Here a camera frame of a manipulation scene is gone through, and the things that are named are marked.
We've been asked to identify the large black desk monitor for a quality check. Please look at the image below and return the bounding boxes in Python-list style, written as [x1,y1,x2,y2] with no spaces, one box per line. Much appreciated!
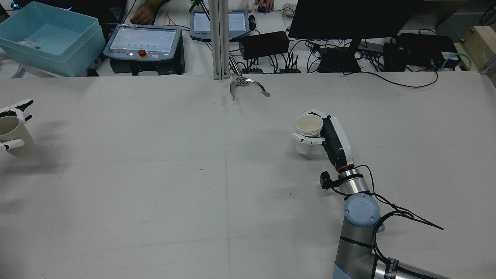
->
[289,0,424,73]

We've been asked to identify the large grey teach pendant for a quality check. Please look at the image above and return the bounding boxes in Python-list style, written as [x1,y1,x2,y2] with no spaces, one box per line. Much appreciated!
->
[104,24,183,62]

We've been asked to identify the wooden box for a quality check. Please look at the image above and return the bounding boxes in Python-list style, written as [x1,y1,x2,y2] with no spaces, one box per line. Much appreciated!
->
[463,25,496,84]

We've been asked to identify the person right forearm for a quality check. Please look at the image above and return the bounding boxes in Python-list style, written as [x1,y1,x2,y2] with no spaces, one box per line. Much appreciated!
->
[130,0,165,26]

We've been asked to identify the teal hose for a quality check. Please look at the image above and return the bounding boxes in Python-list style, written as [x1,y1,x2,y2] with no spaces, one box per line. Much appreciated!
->
[440,52,474,72]

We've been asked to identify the grey coiled cable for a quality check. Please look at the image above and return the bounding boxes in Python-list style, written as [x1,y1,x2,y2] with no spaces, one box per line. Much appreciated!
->
[0,58,49,78]

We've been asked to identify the white paper cup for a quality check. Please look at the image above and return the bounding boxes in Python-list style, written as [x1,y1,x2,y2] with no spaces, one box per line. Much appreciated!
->
[295,114,324,155]

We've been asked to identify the wide black electronics box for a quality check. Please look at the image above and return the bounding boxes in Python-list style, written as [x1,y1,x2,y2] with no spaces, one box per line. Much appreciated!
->
[396,33,460,70]

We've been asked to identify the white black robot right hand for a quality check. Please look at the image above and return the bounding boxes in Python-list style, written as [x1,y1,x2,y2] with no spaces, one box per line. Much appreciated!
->
[291,108,355,173]

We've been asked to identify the long black desk cable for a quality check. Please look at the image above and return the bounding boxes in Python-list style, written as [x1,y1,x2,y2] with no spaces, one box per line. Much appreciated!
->
[343,69,439,89]

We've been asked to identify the small black electronics box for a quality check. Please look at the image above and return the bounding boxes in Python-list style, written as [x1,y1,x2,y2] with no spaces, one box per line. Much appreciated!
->
[383,42,407,72]

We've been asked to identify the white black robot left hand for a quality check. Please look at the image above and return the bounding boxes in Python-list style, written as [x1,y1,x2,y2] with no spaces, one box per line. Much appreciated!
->
[0,99,34,152]

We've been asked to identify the metal claw grabber tool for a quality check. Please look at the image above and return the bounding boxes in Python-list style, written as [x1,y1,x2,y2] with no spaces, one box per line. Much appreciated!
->
[228,50,270,101]

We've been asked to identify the small grey teach pendant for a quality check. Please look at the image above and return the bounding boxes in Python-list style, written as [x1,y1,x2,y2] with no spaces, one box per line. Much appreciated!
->
[190,10,250,41]

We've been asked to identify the black rectangular box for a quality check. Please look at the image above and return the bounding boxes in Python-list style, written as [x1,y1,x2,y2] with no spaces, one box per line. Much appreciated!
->
[239,31,290,60]

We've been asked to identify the light blue plastic box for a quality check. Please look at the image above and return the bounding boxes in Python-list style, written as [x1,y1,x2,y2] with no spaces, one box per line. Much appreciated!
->
[0,1,107,77]

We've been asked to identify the aluminium profile pole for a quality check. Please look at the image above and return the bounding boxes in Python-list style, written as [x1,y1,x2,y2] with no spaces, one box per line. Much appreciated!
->
[209,0,232,80]

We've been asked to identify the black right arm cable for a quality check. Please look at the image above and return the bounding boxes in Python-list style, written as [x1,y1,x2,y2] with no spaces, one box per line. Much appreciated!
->
[329,165,444,268]

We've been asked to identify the beige paper cup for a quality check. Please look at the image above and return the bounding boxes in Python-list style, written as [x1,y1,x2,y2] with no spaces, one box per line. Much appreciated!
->
[0,115,36,157]

